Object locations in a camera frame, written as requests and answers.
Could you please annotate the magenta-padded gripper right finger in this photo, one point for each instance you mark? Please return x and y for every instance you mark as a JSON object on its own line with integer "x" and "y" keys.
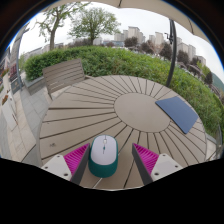
{"x": 146, "y": 158}

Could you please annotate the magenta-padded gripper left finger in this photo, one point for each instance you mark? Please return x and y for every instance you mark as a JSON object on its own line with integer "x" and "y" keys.
{"x": 76, "y": 158}

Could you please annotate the white and teal computer mouse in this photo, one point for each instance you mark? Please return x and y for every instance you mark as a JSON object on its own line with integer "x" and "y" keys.
{"x": 103, "y": 151}

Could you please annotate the blue mouse pad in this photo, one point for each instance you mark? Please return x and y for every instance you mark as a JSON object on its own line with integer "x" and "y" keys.
{"x": 178, "y": 113}

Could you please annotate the white flower planter box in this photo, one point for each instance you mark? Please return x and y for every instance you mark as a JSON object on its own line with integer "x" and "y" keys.
{"x": 8, "y": 113}

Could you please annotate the beige slatted chair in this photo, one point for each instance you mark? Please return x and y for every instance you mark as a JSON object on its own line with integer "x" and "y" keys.
{"x": 63, "y": 75}

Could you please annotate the green hedge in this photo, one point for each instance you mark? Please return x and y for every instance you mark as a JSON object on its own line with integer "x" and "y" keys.
{"x": 126, "y": 61}

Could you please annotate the tall grey sign pillar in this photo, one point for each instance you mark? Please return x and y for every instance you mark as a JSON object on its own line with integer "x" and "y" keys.
{"x": 16, "y": 80}

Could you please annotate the dark umbrella pole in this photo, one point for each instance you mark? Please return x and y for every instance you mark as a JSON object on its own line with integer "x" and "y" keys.
{"x": 172, "y": 56}

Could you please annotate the sparse tree with bare trunk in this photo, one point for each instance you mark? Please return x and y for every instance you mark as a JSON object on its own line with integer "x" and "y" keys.
{"x": 52, "y": 36}

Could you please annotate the group of apartment buildings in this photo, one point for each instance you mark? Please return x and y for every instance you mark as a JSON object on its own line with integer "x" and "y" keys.
{"x": 133, "y": 32}

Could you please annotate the leafy green tree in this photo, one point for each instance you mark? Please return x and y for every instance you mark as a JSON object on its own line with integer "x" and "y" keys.
{"x": 93, "y": 21}

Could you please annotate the beige umbrella canopy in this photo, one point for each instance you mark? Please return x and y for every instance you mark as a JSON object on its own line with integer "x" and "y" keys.
{"x": 143, "y": 4}

